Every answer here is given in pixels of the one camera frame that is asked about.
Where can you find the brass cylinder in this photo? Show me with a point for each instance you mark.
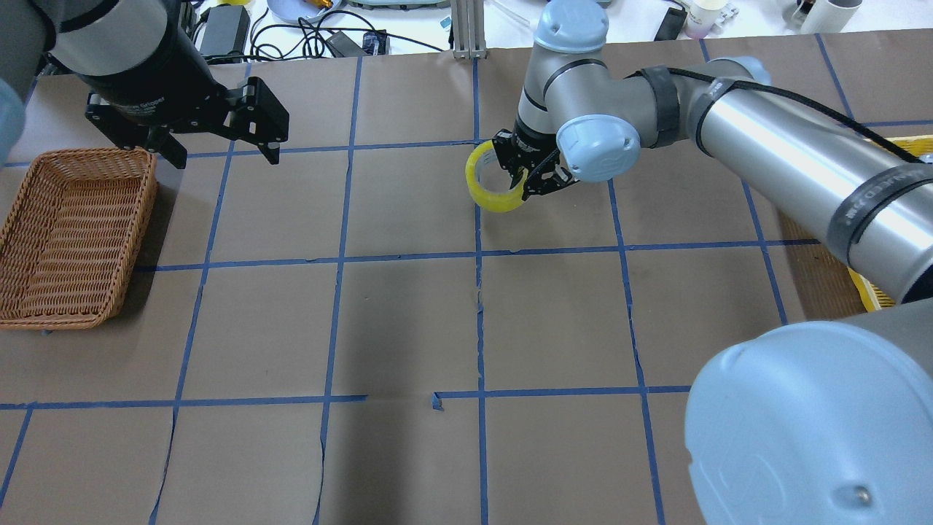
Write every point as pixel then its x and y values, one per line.
pixel 320 4

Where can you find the yellow tape roll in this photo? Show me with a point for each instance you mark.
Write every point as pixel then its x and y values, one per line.
pixel 497 202

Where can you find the black power adapter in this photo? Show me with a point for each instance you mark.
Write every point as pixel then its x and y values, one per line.
pixel 223 38

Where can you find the white paper cup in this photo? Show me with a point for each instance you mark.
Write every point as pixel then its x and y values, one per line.
pixel 701 16

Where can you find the brown wicker basket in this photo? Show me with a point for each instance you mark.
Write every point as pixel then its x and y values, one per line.
pixel 72 237

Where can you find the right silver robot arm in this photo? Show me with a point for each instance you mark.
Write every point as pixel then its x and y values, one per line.
pixel 822 422

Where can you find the aluminium frame post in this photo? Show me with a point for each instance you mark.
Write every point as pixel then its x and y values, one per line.
pixel 468 30

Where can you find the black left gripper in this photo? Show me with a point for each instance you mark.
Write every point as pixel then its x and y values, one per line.
pixel 149 69

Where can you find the yellow plastic basket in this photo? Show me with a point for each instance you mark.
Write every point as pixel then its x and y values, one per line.
pixel 872 297

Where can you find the blue plate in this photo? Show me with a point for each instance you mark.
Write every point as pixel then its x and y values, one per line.
pixel 291 11

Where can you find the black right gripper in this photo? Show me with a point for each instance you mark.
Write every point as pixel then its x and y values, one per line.
pixel 530 145

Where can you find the white mug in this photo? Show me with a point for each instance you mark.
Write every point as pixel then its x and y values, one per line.
pixel 818 17

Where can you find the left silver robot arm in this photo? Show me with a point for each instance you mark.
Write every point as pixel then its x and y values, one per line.
pixel 33 31

